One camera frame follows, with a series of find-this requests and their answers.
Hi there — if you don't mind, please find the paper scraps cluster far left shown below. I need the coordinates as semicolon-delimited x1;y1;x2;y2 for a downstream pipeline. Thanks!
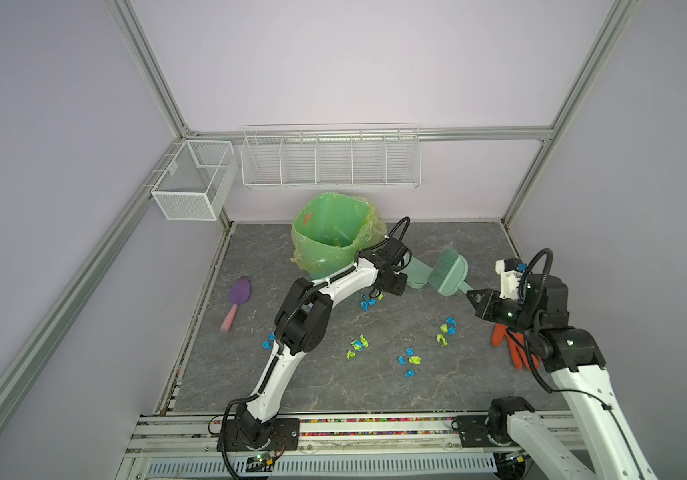
262;334;276;350

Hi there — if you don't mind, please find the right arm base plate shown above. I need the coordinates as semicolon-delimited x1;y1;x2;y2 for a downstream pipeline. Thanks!
451;414;513;448

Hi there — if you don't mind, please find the paper scraps cluster near bin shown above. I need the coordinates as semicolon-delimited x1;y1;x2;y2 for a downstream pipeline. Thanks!
359;292;383;312

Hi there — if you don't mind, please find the paper scraps cluster centre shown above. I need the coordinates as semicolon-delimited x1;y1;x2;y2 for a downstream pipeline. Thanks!
345;335;369;360

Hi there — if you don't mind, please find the red rubber glove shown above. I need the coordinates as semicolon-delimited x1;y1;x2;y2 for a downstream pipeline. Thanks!
491;324;541;370

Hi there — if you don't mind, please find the paper scraps cluster front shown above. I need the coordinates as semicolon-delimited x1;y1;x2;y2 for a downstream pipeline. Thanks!
397;347;423;378

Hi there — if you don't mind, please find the purple pink spatula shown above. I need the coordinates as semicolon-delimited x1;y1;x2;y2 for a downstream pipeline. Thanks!
220;276;251;333

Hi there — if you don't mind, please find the paper scraps cluster right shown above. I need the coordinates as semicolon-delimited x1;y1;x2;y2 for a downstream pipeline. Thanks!
435;317;457;347

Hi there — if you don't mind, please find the green hand brush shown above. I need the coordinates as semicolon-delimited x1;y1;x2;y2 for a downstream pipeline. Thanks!
427;245;471;296

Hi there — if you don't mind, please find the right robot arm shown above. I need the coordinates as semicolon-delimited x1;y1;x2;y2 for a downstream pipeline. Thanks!
467;248;655;479

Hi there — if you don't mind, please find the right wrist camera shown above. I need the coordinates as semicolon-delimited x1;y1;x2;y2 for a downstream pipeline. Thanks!
495;258;527;300

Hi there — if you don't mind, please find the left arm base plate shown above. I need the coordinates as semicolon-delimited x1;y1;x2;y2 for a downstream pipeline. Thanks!
217;417;300;452

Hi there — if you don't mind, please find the green dustpan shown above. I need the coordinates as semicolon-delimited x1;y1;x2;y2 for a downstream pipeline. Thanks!
403;257;445;290

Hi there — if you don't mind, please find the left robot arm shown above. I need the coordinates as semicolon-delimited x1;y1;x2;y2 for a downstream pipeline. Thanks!
214;217;411;453

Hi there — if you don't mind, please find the long white wire basket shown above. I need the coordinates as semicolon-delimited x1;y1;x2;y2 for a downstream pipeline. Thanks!
241;123;423;189

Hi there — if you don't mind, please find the small white mesh basket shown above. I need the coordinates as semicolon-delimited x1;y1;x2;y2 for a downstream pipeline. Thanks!
151;140;238;221

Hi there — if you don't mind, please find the green trash bin with bag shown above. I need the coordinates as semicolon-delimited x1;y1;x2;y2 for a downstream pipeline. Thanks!
291;192;387;279

